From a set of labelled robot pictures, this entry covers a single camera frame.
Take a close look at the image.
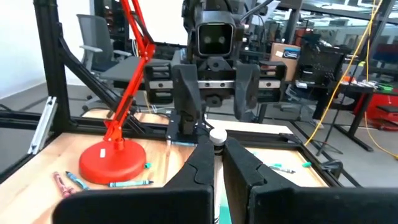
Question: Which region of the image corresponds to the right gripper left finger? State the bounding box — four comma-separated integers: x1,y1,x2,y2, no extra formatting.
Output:
163,136,216,189

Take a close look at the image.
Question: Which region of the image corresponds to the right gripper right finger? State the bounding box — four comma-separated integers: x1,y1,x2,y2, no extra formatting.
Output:
223,138,295,224

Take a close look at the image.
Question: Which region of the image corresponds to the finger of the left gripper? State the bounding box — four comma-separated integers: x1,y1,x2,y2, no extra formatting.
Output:
233,63,262,123
172,63,206,136

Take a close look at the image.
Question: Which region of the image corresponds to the white crayon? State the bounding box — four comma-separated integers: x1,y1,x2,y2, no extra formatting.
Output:
208,127,229,224

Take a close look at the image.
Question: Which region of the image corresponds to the green translucent plastic bin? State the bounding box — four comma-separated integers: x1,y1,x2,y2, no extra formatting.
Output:
220,198,233,224

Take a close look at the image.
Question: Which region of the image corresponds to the cardboard box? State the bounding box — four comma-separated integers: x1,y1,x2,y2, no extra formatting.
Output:
269,42,302,82

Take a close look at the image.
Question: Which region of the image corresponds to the grey desk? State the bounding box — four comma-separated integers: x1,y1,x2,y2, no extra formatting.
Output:
99,57,175,83

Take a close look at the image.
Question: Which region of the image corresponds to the red desk lamp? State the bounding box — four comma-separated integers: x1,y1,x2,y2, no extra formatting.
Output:
78,0,156,185

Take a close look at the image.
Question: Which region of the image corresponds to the black table clamp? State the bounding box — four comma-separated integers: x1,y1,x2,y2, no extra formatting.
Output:
319,158,345,180

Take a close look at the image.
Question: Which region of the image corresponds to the grey office chair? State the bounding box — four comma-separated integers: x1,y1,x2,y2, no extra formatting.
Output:
76,14,133,110

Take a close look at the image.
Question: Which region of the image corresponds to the black desk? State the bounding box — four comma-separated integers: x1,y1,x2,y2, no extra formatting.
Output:
298,79,377,153

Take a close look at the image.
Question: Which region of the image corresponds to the blue crayon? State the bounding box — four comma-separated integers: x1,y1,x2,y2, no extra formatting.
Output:
64,170,91,191

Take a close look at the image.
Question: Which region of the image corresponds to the red cabinet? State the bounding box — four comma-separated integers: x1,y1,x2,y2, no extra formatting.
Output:
354,90,398,131

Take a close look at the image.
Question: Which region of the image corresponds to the pink crayon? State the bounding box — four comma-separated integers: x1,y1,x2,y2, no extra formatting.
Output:
52,170,76,199

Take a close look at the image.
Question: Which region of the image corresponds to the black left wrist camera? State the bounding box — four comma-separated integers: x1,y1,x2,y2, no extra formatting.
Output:
194,12,238,59

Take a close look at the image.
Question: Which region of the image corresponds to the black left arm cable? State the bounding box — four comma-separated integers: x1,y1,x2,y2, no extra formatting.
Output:
239,0,275,23

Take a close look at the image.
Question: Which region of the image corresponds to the yellow cable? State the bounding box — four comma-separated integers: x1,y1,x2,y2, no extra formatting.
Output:
363,0,398,161
303,0,384,147

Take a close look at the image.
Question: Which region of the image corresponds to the black table frame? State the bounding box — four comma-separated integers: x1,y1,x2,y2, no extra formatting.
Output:
0,0,363,187

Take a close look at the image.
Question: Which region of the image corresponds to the silver aluminium bracket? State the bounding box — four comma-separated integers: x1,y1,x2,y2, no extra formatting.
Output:
27,95,59,156

